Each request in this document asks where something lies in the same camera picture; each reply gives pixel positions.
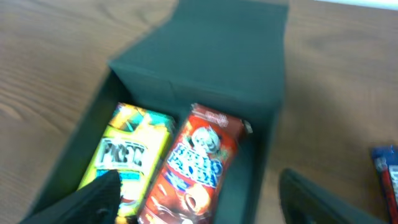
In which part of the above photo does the blue Dairy Milk bar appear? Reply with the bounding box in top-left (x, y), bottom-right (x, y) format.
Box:
top-left (371, 145), bottom-right (397, 224)

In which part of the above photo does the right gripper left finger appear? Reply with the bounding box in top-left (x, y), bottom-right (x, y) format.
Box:
top-left (21, 170), bottom-right (121, 224)

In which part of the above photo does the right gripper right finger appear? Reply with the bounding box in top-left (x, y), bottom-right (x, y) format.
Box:
top-left (279, 169), bottom-right (384, 224)

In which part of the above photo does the green Pretz snack box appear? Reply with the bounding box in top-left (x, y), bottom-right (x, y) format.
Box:
top-left (79, 103), bottom-right (175, 223)

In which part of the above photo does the red Hello Panda box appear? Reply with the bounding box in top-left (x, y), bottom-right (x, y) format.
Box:
top-left (137, 103), bottom-right (250, 223)

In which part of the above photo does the black container box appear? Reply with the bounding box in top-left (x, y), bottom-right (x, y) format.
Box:
top-left (27, 1), bottom-right (289, 223)

